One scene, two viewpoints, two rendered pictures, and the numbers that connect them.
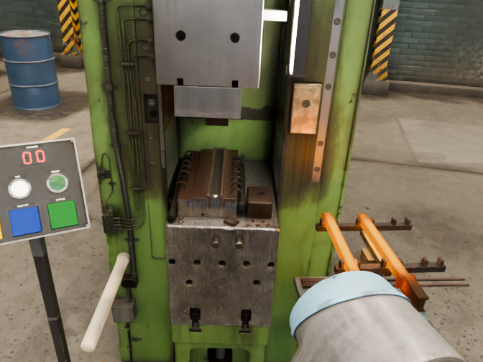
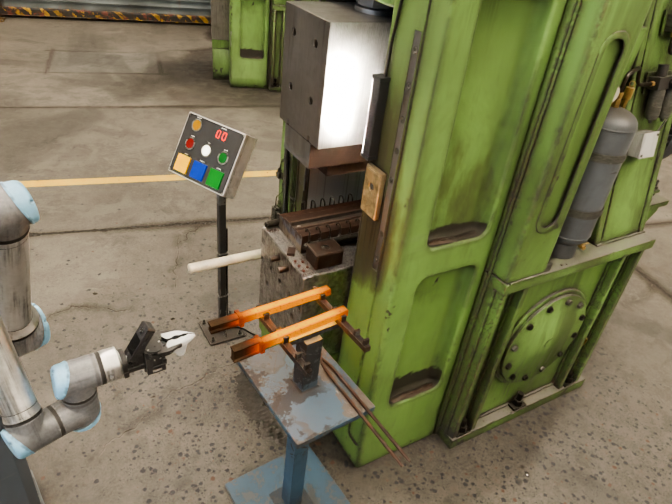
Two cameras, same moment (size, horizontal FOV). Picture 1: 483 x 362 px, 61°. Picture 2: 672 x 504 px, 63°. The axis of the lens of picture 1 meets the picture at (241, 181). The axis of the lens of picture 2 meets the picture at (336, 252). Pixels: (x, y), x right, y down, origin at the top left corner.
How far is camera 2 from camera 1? 162 cm
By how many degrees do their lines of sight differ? 49
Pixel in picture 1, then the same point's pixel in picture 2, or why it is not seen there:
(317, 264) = (369, 358)
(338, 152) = (392, 252)
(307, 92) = (372, 176)
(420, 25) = not seen: outside the picture
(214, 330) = not seen: hidden behind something
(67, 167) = (232, 151)
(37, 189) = (212, 156)
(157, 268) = not seen: hidden behind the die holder
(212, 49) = (301, 104)
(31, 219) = (200, 171)
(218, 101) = (300, 147)
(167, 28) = (286, 78)
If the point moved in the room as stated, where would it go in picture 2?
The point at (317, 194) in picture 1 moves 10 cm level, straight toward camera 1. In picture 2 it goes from (374, 283) to (347, 286)
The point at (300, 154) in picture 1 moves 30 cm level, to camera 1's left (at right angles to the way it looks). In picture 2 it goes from (368, 235) to (328, 195)
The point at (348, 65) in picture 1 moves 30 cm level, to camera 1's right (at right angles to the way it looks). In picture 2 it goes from (407, 167) to (472, 215)
